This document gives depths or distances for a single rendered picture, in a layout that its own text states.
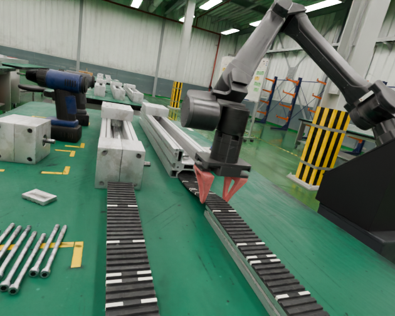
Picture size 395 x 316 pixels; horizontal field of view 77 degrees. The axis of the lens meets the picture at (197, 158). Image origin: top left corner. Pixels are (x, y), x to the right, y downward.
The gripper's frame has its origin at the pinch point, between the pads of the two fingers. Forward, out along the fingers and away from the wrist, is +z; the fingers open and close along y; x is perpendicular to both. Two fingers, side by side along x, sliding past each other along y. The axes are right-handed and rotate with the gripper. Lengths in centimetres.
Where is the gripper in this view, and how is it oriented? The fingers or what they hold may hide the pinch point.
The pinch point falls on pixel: (214, 199)
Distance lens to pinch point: 54.0
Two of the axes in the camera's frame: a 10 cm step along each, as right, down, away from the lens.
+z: -2.0, 9.4, 2.6
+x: 3.2, 3.2, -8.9
